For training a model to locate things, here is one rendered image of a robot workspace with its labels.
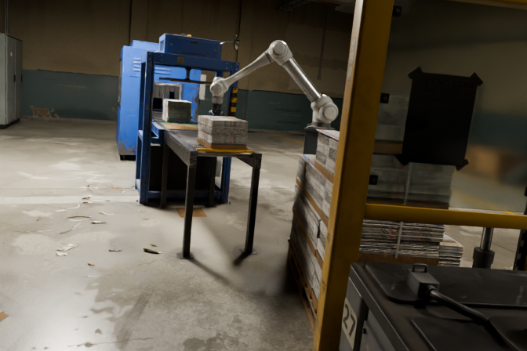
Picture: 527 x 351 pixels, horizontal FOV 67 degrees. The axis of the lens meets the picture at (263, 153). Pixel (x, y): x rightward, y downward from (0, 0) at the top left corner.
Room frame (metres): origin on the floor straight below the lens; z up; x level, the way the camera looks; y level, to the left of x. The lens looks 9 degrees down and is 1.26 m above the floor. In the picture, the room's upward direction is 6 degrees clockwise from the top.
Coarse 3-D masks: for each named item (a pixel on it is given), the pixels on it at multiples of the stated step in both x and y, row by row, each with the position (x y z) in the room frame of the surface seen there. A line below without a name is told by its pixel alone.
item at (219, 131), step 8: (208, 120) 2.97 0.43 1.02; (216, 120) 2.90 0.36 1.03; (224, 120) 2.93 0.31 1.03; (232, 120) 2.97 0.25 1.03; (240, 120) 3.04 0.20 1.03; (208, 128) 2.96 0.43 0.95; (216, 128) 2.89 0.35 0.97; (224, 128) 2.92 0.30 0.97; (232, 128) 2.94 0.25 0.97; (240, 128) 2.97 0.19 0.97; (208, 136) 2.96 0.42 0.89; (216, 136) 2.90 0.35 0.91; (224, 136) 2.92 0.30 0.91; (232, 136) 2.95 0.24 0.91; (240, 136) 2.97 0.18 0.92; (216, 144) 2.90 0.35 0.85; (224, 144) 2.93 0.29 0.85; (232, 144) 2.96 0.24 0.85; (240, 144) 2.98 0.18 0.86
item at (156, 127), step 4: (152, 124) 4.53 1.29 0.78; (156, 124) 4.48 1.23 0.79; (160, 124) 4.50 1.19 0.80; (176, 124) 4.63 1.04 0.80; (180, 124) 4.72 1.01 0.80; (184, 124) 4.72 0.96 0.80; (188, 124) 4.77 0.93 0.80; (192, 124) 4.82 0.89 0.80; (152, 128) 4.56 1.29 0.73; (156, 128) 4.23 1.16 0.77; (160, 128) 4.05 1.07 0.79; (168, 128) 4.06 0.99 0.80; (172, 128) 4.09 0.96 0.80; (176, 128) 4.14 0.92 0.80; (156, 132) 4.22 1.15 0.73; (160, 132) 4.02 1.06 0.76; (160, 136) 4.02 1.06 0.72
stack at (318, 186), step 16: (304, 160) 2.73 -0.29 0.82; (304, 176) 2.69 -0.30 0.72; (320, 176) 2.26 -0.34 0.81; (320, 192) 2.23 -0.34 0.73; (304, 208) 2.55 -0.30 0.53; (320, 208) 2.18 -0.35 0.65; (304, 224) 2.53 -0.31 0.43; (320, 224) 2.12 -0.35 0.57; (304, 240) 2.45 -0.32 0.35; (320, 240) 2.10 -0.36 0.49; (288, 256) 2.96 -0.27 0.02; (304, 256) 2.39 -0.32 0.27; (320, 256) 2.04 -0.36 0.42; (320, 272) 2.00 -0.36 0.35; (304, 288) 2.29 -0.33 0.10; (304, 304) 2.25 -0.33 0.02
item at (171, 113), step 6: (168, 102) 4.76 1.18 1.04; (174, 102) 4.81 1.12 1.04; (180, 102) 4.82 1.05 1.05; (186, 102) 4.85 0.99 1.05; (168, 108) 4.77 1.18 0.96; (174, 108) 4.80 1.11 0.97; (180, 108) 4.82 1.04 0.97; (186, 108) 4.85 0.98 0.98; (168, 114) 4.77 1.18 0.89; (174, 114) 4.80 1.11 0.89; (180, 114) 4.83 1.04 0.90; (186, 114) 4.85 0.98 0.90; (168, 120) 4.77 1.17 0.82; (174, 120) 4.80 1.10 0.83; (180, 120) 4.83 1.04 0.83; (186, 120) 4.85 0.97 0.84
